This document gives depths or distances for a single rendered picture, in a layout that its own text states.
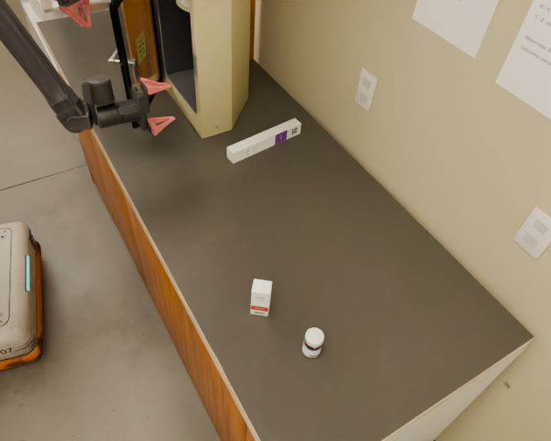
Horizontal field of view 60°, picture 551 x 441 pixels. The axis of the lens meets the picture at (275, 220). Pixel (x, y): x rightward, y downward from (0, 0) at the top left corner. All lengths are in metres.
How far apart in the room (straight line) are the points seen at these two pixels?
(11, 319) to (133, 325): 0.50
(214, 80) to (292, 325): 0.77
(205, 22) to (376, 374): 1.00
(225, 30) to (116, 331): 1.41
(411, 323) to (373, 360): 0.15
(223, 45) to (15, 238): 1.34
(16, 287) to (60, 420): 0.55
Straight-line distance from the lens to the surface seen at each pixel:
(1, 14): 1.26
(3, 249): 2.33
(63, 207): 2.81
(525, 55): 1.13
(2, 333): 2.09
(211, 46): 1.44
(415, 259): 1.35
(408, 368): 1.16
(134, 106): 1.31
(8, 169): 3.15
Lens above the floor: 1.95
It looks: 48 degrees down
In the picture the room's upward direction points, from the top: 6 degrees clockwise
